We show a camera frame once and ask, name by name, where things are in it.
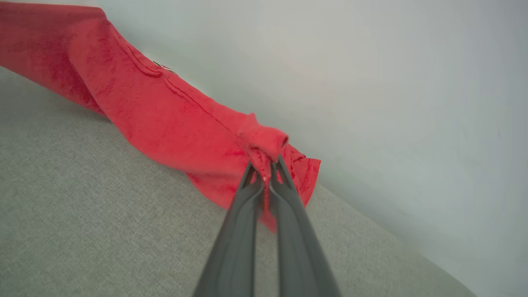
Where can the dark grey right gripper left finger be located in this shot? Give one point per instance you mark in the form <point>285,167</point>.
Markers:
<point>233,255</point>

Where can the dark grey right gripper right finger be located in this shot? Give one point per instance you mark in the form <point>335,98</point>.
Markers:
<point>299,255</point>

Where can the red white sports garment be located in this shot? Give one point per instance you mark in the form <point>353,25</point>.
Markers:
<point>165,115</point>

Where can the grey fabric sofa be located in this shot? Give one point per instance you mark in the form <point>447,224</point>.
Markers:
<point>103,206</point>

